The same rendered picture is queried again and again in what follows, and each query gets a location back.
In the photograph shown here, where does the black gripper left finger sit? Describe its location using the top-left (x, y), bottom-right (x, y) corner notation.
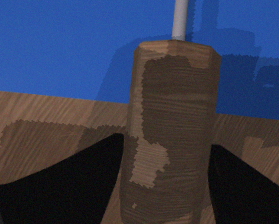
top-left (0, 133), bottom-right (123, 224)

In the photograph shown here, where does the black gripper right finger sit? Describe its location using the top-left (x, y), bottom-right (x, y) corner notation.
top-left (207, 144), bottom-right (279, 224)

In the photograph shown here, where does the blue tape strip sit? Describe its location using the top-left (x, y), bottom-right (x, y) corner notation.
top-left (0, 0), bottom-right (279, 120)

